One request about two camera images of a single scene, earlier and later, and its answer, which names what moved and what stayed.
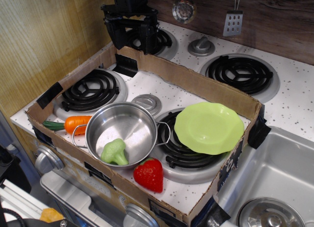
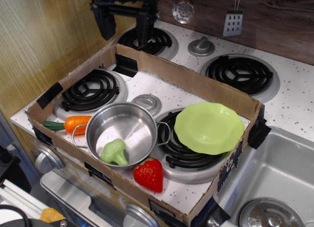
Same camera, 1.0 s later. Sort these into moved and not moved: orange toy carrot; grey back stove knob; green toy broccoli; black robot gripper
Moved: black robot gripper
Not moved: green toy broccoli; orange toy carrot; grey back stove knob
